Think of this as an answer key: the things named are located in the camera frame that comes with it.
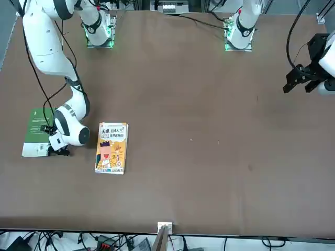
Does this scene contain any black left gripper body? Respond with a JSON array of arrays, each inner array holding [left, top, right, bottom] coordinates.
[[307, 33, 329, 70]]

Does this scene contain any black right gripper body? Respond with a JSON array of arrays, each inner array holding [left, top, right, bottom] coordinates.
[[48, 145, 71, 157]]

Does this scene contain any green book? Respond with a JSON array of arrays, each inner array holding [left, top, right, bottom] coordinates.
[[21, 107, 57, 157]]

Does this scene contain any orange cartoon book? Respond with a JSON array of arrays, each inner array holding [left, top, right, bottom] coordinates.
[[94, 121, 129, 175]]

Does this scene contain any black hub with red ports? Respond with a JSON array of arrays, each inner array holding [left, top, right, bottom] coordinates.
[[95, 234, 118, 251]]

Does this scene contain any black power adapter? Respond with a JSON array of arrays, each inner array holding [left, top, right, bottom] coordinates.
[[6, 236, 30, 251]]

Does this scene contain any grey power adapter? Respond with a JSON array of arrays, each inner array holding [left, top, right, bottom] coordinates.
[[136, 237, 152, 251]]

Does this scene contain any white power strip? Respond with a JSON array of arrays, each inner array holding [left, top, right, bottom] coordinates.
[[159, 0, 189, 14]]

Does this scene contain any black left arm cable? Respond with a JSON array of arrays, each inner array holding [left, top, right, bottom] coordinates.
[[286, 0, 319, 79]]

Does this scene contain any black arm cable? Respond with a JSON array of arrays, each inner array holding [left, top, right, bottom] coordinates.
[[286, 0, 319, 79], [19, 0, 88, 133]]

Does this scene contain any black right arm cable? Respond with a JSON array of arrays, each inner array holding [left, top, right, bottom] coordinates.
[[19, 0, 88, 133]]

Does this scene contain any black cable across table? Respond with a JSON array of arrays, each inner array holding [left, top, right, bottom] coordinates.
[[163, 13, 228, 29]]

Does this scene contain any white table edge bracket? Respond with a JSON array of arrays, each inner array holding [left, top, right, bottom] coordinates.
[[157, 221, 173, 233]]

